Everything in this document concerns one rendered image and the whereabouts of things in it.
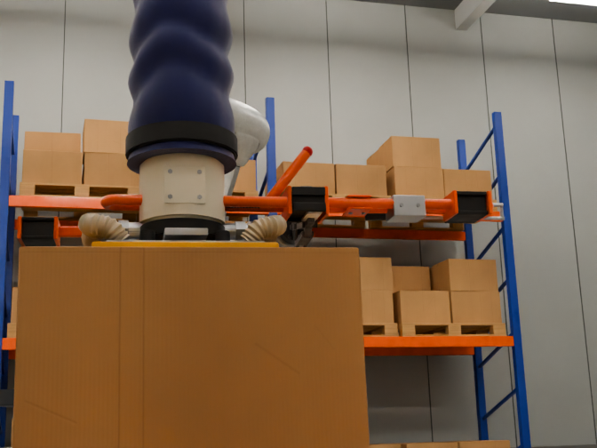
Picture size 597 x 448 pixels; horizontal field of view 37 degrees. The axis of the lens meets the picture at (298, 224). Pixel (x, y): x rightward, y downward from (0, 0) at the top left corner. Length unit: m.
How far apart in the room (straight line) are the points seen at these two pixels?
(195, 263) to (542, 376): 10.31
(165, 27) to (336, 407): 0.81
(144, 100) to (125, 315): 0.45
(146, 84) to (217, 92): 0.14
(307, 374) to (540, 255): 10.50
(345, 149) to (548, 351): 3.63
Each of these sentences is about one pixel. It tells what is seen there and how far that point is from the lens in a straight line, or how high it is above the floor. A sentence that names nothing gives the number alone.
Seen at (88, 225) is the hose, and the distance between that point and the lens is 1.67.
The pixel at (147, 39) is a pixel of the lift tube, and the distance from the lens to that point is 1.84.
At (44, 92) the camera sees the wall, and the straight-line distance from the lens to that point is 10.99.
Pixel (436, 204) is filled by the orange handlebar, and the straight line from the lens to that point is 1.87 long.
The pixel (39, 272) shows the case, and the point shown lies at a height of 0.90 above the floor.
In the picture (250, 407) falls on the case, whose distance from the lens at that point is 1.56.
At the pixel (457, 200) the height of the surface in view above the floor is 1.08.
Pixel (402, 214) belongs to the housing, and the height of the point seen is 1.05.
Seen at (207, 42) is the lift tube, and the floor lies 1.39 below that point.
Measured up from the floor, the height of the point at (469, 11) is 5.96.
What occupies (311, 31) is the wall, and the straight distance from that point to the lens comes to 11.78.
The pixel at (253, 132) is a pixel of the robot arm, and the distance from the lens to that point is 2.58.
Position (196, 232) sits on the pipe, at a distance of 1.66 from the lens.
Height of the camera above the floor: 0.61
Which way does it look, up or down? 13 degrees up
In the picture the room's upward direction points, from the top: 2 degrees counter-clockwise
